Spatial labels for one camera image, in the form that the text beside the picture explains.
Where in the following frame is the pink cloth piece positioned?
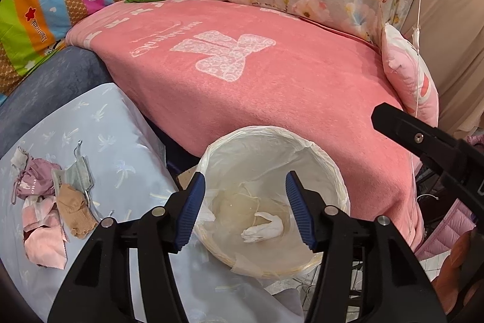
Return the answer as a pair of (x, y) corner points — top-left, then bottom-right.
(21, 195), (67, 270)

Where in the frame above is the tan knit sock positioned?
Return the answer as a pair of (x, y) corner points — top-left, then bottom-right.
(57, 184), (98, 239)

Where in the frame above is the grey drawstring pouch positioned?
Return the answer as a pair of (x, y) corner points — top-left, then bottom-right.
(51, 140), (114, 221)

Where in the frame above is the mauve fabric bag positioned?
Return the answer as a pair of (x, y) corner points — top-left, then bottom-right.
(11, 157), (61, 204)

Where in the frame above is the white sock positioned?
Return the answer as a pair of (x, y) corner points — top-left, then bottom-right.
(241, 212), (284, 243)

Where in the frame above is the beige tulle mesh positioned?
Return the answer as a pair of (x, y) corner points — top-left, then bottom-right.
(207, 186), (291, 250)

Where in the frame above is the white lined trash bin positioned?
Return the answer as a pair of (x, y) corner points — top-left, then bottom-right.
(194, 126), (350, 279)

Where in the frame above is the pink small pillow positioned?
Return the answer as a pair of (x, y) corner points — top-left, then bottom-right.
(381, 24), (439, 127)

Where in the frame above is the rolled grey cloth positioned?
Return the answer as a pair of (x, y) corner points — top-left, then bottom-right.
(11, 147), (30, 171)

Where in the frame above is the dark blue velvet cushion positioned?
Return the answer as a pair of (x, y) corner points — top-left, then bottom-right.
(1, 47), (113, 154)

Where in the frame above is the pink towel blanket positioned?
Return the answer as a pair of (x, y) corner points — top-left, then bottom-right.
(66, 0), (423, 248)

